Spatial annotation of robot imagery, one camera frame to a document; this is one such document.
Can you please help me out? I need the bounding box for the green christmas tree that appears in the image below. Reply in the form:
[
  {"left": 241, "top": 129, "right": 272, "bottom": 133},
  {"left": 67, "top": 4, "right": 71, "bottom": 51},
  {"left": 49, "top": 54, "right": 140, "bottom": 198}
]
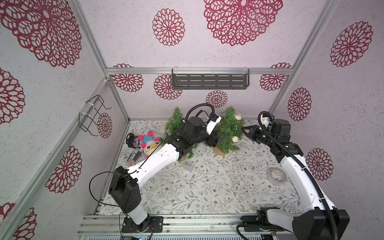
[
  {"left": 161, "top": 107, "right": 197, "bottom": 162},
  {"left": 214, "top": 107, "right": 245, "bottom": 157}
]

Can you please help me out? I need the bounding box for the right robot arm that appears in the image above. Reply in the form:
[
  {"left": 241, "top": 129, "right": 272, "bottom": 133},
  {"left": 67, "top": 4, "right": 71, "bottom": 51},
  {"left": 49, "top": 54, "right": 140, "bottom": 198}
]
[{"left": 238, "top": 111, "right": 350, "bottom": 240}]

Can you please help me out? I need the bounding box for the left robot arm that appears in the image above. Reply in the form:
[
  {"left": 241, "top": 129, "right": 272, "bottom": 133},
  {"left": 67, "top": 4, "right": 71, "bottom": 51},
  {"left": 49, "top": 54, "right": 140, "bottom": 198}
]
[{"left": 108, "top": 103, "right": 222, "bottom": 232}]

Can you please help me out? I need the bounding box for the clear plastic battery box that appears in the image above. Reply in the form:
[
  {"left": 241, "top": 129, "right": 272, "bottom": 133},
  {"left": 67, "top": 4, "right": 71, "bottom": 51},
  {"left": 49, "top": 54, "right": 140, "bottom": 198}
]
[{"left": 184, "top": 161, "right": 195, "bottom": 173}]

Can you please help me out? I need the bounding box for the clear tape roll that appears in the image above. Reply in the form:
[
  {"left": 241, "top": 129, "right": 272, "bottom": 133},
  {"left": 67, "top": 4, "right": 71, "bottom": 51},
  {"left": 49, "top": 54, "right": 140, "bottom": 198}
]
[{"left": 267, "top": 168, "right": 288, "bottom": 186}]

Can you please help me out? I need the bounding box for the colourful plush toy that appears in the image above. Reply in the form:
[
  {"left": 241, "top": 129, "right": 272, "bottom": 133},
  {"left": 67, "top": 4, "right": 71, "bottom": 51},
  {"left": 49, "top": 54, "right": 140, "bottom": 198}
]
[{"left": 138, "top": 131, "right": 160, "bottom": 158}]

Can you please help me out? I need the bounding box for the striped flag item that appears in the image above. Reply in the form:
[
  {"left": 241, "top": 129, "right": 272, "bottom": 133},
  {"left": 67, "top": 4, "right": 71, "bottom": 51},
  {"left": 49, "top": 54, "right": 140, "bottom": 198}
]
[{"left": 127, "top": 151, "right": 143, "bottom": 166}]

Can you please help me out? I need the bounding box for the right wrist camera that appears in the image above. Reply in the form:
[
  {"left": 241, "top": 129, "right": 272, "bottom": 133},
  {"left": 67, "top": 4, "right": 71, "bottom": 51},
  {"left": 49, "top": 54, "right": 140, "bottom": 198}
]
[{"left": 259, "top": 111, "right": 274, "bottom": 128}]

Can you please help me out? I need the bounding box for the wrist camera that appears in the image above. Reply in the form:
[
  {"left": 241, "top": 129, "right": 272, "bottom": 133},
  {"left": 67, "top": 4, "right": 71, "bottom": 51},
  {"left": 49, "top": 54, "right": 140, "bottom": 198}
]
[
  {"left": 259, "top": 111, "right": 274, "bottom": 128},
  {"left": 206, "top": 115, "right": 222, "bottom": 135}
]

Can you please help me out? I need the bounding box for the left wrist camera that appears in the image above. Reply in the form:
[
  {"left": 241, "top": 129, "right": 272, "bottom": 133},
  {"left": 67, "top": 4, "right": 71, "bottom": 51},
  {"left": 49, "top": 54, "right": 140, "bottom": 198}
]
[{"left": 206, "top": 115, "right": 222, "bottom": 135}]

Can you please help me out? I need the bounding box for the grey wall shelf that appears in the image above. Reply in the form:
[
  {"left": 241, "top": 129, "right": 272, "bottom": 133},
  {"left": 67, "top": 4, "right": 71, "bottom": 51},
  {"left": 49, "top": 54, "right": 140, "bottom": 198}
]
[{"left": 171, "top": 69, "right": 250, "bottom": 90}]

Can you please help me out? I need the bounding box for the black wire wall rack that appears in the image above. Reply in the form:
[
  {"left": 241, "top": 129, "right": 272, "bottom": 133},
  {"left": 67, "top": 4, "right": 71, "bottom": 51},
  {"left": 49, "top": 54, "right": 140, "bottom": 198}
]
[{"left": 78, "top": 95, "right": 113, "bottom": 139}]

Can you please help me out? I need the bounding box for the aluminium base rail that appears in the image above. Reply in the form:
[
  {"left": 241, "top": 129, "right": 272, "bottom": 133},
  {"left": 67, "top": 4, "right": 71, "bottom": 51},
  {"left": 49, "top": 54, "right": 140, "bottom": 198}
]
[{"left": 77, "top": 213, "right": 329, "bottom": 238}]

